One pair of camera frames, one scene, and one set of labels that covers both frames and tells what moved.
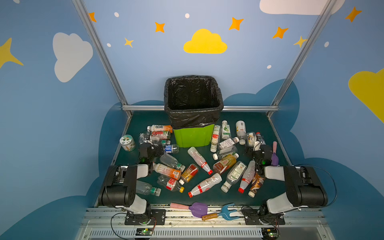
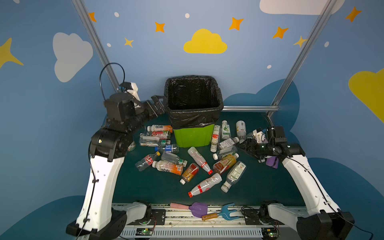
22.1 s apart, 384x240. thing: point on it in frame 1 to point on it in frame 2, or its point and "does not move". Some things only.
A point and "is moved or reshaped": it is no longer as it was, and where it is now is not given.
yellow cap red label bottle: [171, 184] is moved or reshaped
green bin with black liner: [192, 104] does not move
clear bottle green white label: [234, 175] does not move
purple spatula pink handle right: [274, 158] does not move
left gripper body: [154, 147] to [151, 108]
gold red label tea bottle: [225, 163] does not move
